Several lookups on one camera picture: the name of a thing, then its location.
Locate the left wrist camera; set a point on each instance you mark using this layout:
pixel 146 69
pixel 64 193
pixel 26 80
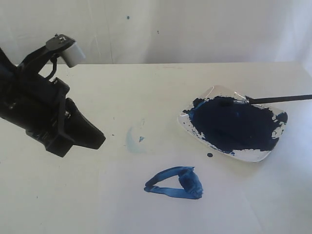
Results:
pixel 58 46

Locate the white paper sheet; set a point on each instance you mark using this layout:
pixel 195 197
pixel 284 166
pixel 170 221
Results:
pixel 125 208

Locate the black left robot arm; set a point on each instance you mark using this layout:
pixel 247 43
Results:
pixel 5 63

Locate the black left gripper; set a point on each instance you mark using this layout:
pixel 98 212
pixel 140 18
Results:
pixel 39 106

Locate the clear tray with blue paint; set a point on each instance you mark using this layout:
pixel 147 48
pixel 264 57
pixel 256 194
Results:
pixel 245 132

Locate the black paintbrush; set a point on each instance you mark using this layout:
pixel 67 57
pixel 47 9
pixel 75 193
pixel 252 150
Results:
pixel 251 101

